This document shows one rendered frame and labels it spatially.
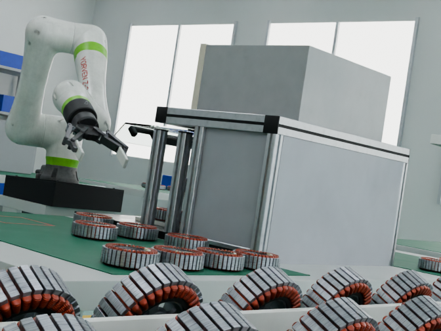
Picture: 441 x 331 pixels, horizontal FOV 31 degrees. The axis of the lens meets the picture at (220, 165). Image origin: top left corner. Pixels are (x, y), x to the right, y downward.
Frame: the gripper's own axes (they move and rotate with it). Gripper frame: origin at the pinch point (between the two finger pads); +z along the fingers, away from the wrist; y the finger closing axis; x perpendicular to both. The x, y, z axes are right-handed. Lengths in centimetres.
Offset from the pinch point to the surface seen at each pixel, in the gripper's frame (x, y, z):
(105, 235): -0.4, 10.5, 35.3
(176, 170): 6.4, -16.2, 11.5
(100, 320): 64, 68, 134
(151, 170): 0.6, -13.8, 3.6
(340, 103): 40, -51, 20
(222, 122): 26.7, -18.6, 18.1
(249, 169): 21.8, -22.5, 32.1
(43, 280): 65, 72, 131
